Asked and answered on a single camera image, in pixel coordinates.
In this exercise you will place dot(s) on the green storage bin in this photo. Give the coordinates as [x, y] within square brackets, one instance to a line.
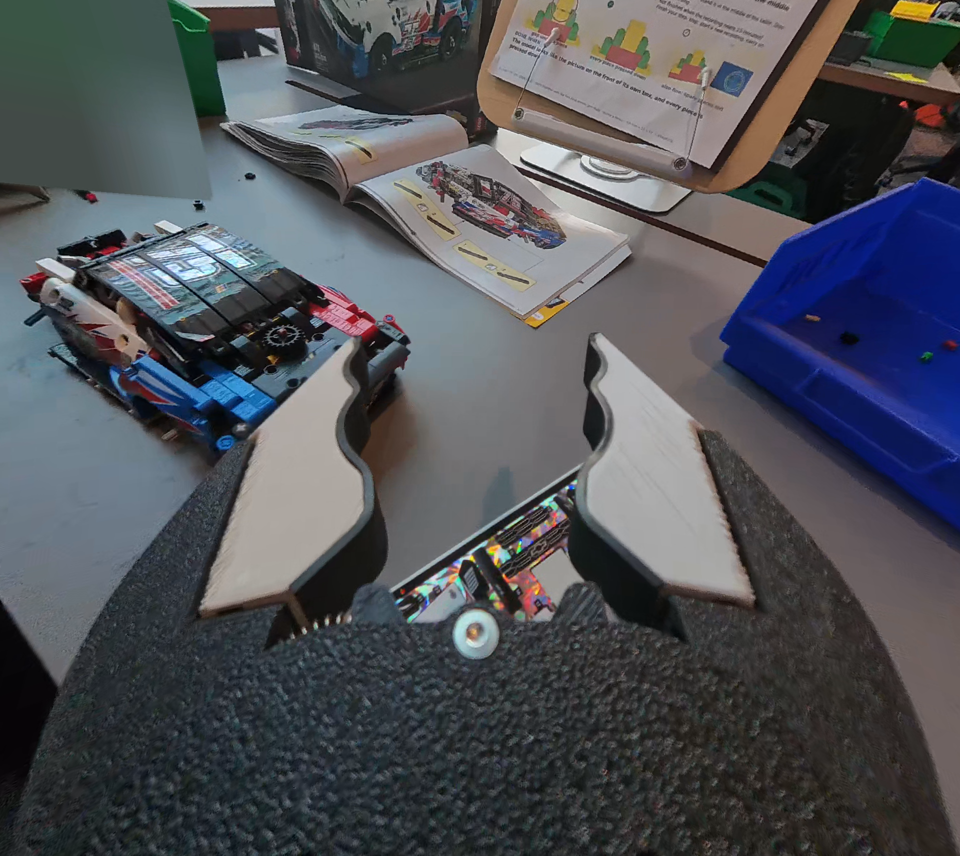
[915, 42]
[199, 61]

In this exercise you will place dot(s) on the background table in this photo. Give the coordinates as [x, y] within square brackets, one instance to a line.
[217, 1]

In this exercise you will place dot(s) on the brick-built toy race car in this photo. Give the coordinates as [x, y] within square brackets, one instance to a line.
[187, 293]

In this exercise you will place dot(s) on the blue storage bin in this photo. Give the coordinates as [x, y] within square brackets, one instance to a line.
[825, 256]

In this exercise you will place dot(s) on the holographic sticker sheet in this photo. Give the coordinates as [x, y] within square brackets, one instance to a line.
[510, 548]

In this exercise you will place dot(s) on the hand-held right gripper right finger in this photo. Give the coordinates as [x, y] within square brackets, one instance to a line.
[660, 496]

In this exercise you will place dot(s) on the wooden document stand with sheet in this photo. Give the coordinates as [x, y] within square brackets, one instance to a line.
[675, 8]

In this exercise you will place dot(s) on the open instruction booklet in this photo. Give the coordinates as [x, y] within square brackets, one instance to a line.
[450, 233]

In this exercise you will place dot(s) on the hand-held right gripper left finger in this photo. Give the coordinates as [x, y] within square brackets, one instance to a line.
[292, 496]

